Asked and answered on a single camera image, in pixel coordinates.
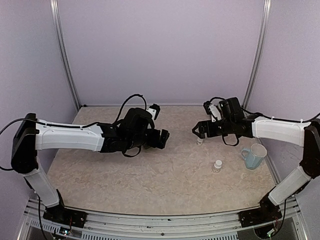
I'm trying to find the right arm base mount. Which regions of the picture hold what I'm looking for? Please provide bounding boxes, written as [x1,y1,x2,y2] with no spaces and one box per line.
[238,208,283,228]

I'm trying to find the front aluminium rail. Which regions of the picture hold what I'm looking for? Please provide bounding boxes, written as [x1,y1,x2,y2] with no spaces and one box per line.
[16,198,310,240]

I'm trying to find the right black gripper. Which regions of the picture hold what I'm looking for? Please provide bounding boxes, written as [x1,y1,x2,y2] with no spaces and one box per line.
[192,117,235,139]

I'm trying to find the aluminium frame post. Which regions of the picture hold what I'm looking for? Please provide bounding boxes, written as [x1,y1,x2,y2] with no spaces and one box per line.
[242,0,272,109]
[50,0,81,111]

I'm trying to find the light blue mug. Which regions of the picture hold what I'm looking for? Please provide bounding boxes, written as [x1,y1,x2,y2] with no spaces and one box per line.
[240,143,267,170]

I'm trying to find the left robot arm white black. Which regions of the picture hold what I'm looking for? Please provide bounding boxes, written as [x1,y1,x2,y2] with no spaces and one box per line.
[1,104,170,223]

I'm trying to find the white pill bottle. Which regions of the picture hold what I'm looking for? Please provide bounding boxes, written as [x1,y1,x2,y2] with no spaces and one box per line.
[212,160,223,173]
[196,137,204,146]

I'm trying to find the left aluminium frame post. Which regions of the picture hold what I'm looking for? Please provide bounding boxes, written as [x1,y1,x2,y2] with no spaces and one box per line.
[50,0,81,111]

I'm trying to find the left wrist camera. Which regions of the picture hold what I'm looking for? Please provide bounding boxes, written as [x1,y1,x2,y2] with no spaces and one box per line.
[147,103,161,121]

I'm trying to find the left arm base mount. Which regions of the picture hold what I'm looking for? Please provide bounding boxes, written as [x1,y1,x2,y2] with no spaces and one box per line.
[43,206,88,228]

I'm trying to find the right aluminium frame post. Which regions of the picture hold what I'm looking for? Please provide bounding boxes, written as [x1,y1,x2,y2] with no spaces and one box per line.
[242,0,272,109]

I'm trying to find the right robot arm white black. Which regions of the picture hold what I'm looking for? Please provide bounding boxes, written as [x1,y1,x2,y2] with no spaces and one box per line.
[192,97,320,222]

